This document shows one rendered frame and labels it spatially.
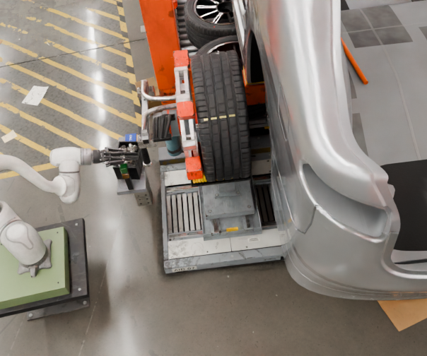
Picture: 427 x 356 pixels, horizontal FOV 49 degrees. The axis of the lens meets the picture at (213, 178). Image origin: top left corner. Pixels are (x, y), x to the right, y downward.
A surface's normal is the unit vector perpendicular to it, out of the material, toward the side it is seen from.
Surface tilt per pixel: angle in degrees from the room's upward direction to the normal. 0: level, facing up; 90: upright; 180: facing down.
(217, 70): 3
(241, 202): 0
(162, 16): 90
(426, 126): 21
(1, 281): 1
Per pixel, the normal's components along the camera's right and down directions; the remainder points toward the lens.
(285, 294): -0.07, -0.59
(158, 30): 0.10, 0.79
